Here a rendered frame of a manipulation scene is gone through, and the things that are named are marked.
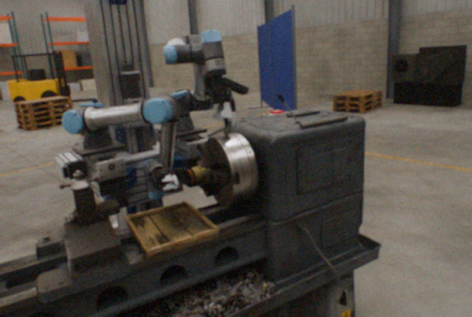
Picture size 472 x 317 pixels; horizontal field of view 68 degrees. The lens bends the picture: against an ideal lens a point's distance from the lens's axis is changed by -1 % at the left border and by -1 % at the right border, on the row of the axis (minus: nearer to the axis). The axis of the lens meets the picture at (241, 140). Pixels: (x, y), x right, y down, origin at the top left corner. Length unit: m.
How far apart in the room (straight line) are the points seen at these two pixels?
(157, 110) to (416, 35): 10.52
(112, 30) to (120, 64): 0.19
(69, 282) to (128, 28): 1.41
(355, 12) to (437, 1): 2.44
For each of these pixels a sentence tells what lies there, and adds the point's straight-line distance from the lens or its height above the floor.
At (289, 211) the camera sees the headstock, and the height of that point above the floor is 0.90.
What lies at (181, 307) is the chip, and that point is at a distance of 1.68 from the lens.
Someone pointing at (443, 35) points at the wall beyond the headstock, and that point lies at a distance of 11.48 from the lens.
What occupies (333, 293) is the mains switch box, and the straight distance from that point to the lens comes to 1.96.
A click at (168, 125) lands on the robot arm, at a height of 1.27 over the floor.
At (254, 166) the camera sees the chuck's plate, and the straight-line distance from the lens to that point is 1.51.
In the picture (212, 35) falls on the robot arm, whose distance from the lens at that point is 1.35.
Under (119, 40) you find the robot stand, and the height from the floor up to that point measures 1.71.
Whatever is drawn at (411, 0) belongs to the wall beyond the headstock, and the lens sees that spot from 11.89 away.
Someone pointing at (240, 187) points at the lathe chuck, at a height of 1.04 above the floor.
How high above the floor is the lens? 1.59
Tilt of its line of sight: 14 degrees down
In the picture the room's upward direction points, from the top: 4 degrees counter-clockwise
